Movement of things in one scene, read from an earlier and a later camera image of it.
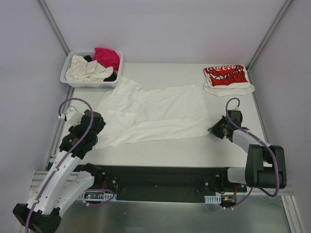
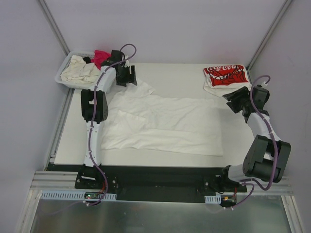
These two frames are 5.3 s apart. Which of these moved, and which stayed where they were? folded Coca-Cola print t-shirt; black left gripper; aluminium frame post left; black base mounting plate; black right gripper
Moved: black left gripper; black right gripper
Stayed: black base mounting plate; aluminium frame post left; folded Coca-Cola print t-shirt
